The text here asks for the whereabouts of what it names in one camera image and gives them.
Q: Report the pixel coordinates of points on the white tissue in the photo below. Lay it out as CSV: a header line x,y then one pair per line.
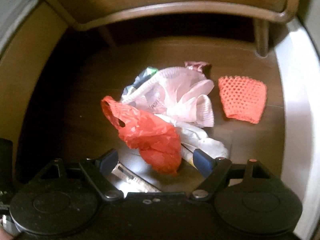
x,y
193,137

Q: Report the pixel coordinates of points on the red plastic bag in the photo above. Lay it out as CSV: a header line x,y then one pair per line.
x,y
157,141

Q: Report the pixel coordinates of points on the yellow white tube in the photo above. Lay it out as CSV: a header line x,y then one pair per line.
x,y
187,153

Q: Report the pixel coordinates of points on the grey white health bag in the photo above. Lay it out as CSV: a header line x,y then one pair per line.
x,y
144,76

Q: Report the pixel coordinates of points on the pink foam net wrap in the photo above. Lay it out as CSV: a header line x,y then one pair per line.
x,y
178,93

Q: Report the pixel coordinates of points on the person's right hand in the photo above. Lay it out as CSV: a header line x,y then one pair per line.
x,y
4,235

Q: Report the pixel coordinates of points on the white sliding wardrobe door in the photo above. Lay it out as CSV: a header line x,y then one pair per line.
x,y
297,52

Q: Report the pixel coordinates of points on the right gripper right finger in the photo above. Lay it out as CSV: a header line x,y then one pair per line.
x,y
247,197

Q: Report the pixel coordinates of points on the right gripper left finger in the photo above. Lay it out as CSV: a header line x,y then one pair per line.
x,y
56,205

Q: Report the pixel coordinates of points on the orange foam fruit net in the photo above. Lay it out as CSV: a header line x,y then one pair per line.
x,y
242,98

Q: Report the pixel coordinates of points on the maroon candy wrapper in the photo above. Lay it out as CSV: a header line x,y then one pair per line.
x,y
199,66

